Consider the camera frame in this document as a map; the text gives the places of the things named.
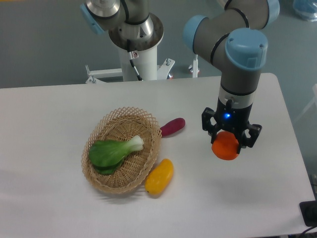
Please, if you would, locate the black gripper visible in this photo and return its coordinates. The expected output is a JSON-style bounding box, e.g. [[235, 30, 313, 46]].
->
[[201, 99, 262, 154]]

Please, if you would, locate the orange fruit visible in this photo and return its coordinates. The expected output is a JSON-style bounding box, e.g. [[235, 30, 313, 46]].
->
[[211, 131, 239, 161]]

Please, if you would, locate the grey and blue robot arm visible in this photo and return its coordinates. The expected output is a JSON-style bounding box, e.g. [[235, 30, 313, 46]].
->
[[80, 0, 280, 148]]

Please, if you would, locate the purple sweet potato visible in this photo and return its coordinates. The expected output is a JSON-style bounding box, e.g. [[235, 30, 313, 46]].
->
[[160, 118, 186, 137]]

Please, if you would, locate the yellow mango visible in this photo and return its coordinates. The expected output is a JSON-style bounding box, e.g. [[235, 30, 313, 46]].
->
[[145, 159, 174, 195]]

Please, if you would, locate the woven wicker basket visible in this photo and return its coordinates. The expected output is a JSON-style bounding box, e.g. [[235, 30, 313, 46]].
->
[[81, 107, 161, 194]]

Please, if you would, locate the black device at table edge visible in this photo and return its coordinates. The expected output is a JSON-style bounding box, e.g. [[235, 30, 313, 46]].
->
[[299, 200, 317, 227]]

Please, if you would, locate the green bok choy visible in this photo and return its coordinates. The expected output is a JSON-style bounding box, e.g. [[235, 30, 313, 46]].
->
[[88, 135, 144, 175]]

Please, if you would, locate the blue object top right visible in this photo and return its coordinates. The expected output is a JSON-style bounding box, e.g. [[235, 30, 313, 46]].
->
[[293, 0, 317, 22]]

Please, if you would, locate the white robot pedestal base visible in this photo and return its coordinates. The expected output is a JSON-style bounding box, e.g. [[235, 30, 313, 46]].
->
[[85, 44, 201, 84]]

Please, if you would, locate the black cable on pedestal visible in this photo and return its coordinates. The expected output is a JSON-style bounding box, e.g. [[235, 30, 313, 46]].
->
[[126, 39, 144, 81]]

